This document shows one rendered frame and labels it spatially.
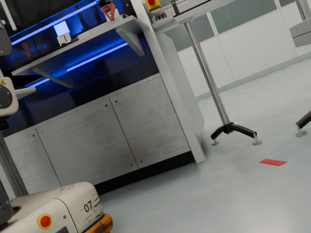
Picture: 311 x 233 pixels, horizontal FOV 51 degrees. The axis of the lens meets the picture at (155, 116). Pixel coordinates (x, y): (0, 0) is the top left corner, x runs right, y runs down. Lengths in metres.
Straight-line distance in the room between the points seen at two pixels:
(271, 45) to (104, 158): 5.02
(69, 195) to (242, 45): 5.62
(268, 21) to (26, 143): 5.28
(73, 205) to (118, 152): 0.87
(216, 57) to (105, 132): 4.70
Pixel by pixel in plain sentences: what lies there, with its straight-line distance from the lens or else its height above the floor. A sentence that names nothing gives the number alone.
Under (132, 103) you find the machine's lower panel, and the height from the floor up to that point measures 0.49.
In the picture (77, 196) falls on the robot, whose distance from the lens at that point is 1.31.
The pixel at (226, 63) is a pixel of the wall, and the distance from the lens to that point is 6.54.
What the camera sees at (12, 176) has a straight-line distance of 2.18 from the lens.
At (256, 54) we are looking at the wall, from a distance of 6.59.
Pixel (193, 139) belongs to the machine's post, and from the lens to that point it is 1.99.
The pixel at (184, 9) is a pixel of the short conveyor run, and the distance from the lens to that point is 2.08.
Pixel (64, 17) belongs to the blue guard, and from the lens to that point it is 2.17.
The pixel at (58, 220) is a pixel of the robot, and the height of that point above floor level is 0.22.
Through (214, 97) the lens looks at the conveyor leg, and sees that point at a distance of 2.09.
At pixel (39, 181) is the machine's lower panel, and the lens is 2.38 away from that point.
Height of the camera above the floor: 0.51
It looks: 4 degrees down
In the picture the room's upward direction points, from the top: 22 degrees counter-clockwise
